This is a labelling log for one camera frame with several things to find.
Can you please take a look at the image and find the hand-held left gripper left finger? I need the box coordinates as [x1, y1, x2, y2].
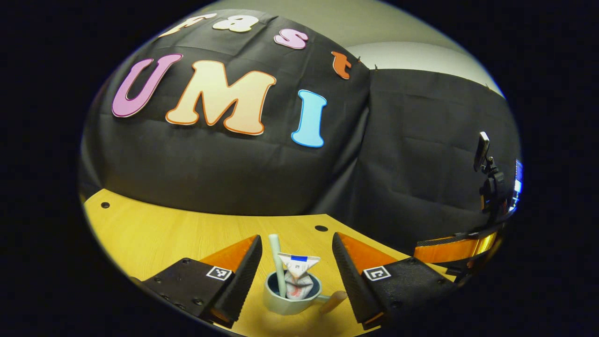
[140, 234, 263, 329]

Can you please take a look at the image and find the yellow wooden desktop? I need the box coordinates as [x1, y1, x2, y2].
[83, 189, 457, 337]

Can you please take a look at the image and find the pale green toothbrush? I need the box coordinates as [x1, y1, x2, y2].
[269, 234, 287, 299]

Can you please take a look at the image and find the black backdrop cloth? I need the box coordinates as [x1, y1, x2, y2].
[80, 9, 521, 256]

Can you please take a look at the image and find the pale green cup wooden handle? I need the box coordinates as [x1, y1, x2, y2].
[263, 271, 349, 315]

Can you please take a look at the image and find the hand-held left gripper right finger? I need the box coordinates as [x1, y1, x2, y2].
[331, 232, 457, 329]

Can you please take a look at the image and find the white toothpaste tube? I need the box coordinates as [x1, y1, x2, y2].
[278, 253, 321, 300]

